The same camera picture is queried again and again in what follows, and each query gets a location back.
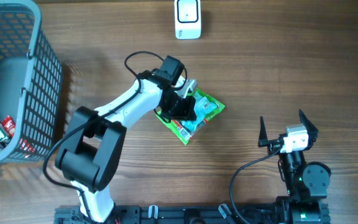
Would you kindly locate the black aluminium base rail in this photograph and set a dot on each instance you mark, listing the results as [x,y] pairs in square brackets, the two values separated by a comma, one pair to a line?
[191,214]

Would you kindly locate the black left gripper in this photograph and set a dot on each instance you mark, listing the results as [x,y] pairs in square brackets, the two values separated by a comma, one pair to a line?
[183,107]

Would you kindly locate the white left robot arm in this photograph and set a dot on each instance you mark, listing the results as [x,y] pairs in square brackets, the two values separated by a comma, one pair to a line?
[89,153]

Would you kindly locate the red snack stick packet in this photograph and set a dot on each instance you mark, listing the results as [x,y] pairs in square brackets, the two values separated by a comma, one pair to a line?
[9,125]

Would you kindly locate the grey plastic mesh basket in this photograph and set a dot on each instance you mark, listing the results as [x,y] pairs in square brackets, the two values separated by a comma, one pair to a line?
[31,79]

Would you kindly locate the white barcode scanner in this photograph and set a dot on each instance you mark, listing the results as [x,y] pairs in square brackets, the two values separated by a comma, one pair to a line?
[187,19]

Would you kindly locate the light teal wipes packet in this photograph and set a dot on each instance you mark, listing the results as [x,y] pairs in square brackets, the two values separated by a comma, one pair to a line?
[202,107]

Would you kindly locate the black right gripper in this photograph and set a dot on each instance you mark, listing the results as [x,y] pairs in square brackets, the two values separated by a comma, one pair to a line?
[279,142]

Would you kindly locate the green gummy candy bag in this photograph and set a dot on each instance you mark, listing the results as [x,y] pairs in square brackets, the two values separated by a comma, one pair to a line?
[182,133]

